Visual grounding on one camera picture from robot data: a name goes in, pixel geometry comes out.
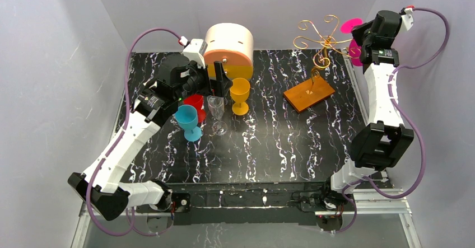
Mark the magenta wine glass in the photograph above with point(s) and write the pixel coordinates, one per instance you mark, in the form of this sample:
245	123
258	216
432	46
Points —
354	50

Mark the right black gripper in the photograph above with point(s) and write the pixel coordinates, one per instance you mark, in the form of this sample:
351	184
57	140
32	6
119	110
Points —
361	41

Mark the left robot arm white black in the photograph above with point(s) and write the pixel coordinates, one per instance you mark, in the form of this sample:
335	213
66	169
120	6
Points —
100	185

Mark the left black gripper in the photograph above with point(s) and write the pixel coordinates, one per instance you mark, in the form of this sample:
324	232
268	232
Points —
217	78

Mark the gold wire glass rack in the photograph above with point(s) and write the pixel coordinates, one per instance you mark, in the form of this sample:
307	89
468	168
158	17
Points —
321	59

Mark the clear wine glass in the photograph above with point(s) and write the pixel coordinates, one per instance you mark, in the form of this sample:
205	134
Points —
217	108

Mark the wooden rack base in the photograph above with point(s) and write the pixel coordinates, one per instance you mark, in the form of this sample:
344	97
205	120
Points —
308	93

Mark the red wine glass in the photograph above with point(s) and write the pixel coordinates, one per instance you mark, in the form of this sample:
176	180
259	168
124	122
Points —
197	101

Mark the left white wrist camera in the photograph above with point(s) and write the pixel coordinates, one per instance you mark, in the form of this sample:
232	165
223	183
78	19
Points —
194	50

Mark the blue wine glass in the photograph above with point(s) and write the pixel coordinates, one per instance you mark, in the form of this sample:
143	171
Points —
187	118

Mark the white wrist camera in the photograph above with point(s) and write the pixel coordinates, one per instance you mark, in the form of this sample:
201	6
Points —
406	14
194	50

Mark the round pastel drawer cabinet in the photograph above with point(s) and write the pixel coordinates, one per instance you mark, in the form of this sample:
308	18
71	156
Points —
232	45

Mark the yellow wine glass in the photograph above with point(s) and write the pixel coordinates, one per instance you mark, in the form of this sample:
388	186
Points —
239	92

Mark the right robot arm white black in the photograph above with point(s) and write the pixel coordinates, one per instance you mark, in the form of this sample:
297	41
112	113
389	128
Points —
385	138

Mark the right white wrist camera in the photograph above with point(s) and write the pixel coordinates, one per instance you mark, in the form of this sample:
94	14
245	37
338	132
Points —
406	14

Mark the black front mounting rail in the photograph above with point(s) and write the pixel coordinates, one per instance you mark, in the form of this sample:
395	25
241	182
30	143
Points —
303	202

